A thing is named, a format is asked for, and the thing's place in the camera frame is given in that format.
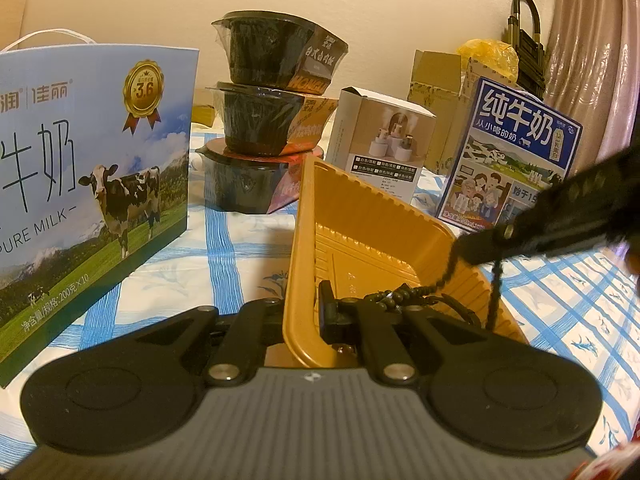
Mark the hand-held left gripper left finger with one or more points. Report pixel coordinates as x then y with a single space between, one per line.
250 330

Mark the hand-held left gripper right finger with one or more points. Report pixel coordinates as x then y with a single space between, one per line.
332 317

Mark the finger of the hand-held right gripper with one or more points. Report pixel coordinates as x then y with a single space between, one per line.
520 239

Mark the yellow plastic tray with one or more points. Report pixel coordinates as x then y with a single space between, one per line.
360 230

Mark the blue illustrated milk carton box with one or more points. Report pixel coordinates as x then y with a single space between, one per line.
505 160

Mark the black bowl with red lid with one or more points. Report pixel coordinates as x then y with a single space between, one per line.
245 180

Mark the beige patterned curtain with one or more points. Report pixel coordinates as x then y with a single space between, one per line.
585 50

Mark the white humidifier box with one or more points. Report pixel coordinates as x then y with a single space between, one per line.
380 145

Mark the large cardboard box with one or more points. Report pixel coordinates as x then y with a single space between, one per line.
482 70

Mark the black folding stool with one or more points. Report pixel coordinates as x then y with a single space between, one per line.
525 45

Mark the small cardboard box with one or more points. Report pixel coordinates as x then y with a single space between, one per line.
432 77

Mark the yellow plastic bag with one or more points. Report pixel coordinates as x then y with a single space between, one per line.
487 55

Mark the black bowl with orange sleeve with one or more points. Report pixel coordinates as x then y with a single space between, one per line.
260 120

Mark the light blue cow milk box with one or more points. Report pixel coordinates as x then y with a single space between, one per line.
90 185

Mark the brown cardboard carton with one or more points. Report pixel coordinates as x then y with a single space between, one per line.
204 110

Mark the black instant meal bowl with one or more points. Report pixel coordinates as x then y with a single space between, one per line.
270 50

